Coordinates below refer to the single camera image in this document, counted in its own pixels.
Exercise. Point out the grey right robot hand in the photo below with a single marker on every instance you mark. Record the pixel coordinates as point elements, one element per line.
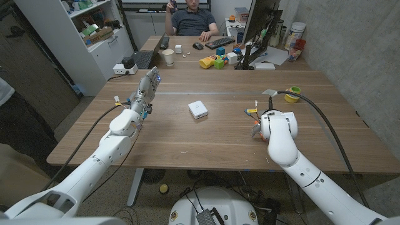
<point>254,132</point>

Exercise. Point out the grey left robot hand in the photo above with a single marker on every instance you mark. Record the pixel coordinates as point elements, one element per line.
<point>145,90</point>

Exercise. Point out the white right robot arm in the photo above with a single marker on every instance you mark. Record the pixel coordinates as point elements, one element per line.
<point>300,168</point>

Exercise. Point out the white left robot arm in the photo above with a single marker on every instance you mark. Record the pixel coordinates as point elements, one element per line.
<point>93,162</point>

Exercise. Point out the yellow and green stacked cups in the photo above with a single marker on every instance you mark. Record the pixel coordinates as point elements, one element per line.
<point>292,95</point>

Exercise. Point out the dark laptop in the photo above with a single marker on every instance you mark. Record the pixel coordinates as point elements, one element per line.
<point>143,59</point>

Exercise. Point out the white power adapter box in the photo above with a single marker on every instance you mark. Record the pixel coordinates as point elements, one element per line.
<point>120,70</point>

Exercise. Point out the black power adapter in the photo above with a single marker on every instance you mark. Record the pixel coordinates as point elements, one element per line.
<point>127,62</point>

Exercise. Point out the white paper cup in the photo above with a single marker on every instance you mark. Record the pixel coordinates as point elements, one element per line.
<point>168,57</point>

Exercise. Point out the black remote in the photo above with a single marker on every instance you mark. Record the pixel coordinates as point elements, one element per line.
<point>164,42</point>

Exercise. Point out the small white cube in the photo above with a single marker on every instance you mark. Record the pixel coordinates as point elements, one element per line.
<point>178,49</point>

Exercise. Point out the white earbuds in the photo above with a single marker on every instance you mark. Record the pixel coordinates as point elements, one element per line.
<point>186,55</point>

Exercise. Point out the small white square box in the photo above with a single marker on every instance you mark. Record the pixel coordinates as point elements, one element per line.
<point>197,109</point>

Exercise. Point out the flat white box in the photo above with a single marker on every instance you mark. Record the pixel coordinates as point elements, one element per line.
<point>265,66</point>

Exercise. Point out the black computer mouse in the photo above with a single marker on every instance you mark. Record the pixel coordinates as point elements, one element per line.
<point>197,46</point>

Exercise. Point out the cardboard box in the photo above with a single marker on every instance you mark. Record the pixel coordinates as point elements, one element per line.
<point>99,36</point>

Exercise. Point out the green cube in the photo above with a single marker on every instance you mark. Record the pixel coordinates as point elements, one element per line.
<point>219,63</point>

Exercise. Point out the white robot torso base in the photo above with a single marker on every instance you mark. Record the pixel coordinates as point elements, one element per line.
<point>218,200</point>

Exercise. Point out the white cube box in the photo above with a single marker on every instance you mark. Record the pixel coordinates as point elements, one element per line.
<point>232,58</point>

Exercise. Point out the white paper sheets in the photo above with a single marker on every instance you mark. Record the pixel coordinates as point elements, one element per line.
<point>276,56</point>

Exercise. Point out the multicolour puzzle cube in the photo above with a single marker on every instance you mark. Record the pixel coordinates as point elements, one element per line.
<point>224,58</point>

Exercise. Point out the seated person in dark shirt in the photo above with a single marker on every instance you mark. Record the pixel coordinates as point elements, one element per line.
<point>192,22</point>

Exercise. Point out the teal cube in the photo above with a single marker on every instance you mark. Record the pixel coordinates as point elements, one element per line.
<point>220,51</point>

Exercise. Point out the black keyboard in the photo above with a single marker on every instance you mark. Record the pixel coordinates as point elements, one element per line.
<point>219,42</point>

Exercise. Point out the dark phone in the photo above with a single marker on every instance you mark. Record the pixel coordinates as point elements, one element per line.
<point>173,5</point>

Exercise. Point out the red cup in jar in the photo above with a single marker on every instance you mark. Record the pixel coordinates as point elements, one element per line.
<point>296,50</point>

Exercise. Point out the blue container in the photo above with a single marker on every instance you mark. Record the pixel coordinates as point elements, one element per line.
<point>240,37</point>

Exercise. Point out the white shelf cabinet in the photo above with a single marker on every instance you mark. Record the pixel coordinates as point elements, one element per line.
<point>62,40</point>

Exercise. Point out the white table leg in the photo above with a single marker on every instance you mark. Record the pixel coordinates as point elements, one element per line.
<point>135,187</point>

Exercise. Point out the grey box on torso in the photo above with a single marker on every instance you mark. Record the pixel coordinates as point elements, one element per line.
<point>206,217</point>

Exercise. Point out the yellow ball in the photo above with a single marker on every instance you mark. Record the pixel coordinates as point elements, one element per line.
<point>163,188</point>

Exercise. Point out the dark bottle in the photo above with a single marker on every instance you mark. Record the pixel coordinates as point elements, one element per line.
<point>275,34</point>

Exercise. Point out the white canister with lid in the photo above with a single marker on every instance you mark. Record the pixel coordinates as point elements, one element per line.
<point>295,34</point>

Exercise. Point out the black monitor on stand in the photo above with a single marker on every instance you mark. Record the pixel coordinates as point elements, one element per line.
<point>259,22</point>

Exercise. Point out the small orange object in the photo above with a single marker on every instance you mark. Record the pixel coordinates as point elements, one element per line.
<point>232,18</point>

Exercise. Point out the clear storage box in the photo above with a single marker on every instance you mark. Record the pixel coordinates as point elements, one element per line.
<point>241,14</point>

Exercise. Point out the standing person in black trousers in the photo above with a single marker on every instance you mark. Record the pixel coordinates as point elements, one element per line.
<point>22,125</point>

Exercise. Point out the whiteboard with black frame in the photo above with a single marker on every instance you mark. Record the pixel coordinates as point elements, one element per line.
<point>147,6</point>

